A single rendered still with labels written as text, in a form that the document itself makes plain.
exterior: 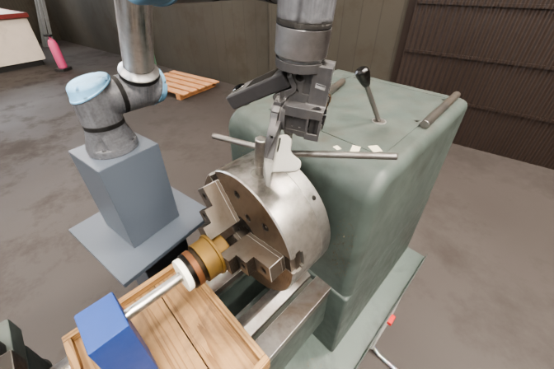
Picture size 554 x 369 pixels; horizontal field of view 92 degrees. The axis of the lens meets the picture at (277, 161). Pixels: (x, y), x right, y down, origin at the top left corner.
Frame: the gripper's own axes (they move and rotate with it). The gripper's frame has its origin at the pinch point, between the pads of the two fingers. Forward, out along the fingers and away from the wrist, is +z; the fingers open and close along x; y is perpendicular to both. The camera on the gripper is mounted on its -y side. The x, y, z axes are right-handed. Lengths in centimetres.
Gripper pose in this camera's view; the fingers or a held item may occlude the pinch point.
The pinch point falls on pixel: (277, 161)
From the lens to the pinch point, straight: 51.5
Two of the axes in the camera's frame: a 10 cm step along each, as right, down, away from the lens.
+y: 9.5, 2.3, -1.9
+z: -0.7, 7.8, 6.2
